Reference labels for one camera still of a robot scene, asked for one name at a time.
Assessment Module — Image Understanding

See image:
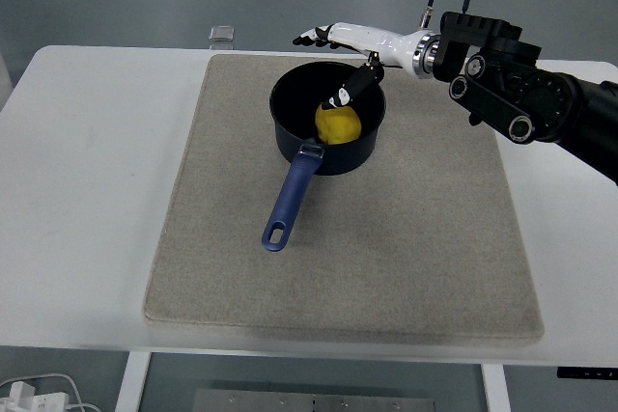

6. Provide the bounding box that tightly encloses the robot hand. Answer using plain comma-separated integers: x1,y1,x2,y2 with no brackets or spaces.
292,21,424,112

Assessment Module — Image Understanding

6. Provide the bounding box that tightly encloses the yellow potato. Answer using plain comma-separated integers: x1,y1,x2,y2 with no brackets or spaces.
315,102,363,146

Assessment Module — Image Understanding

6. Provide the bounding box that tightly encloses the beige fabric mat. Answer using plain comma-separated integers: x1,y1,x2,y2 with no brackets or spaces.
142,53,546,346

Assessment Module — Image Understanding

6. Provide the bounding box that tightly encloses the grey metal plate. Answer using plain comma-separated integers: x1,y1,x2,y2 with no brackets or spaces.
192,387,435,412

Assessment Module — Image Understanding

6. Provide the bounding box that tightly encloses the white table leg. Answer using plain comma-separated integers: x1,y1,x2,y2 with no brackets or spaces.
114,350,154,412
480,362,511,412

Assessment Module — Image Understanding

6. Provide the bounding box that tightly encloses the black table control panel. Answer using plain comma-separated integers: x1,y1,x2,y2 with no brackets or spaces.
556,366,618,380

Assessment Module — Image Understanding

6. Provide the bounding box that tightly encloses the white power strip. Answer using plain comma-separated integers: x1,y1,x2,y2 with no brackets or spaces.
0,380,71,412

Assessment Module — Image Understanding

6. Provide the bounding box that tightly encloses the blue pot with handle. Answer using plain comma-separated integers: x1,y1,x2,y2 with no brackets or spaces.
261,61,388,253

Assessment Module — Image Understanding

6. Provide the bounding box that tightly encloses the white power cable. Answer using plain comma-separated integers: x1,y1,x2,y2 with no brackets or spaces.
0,371,103,412

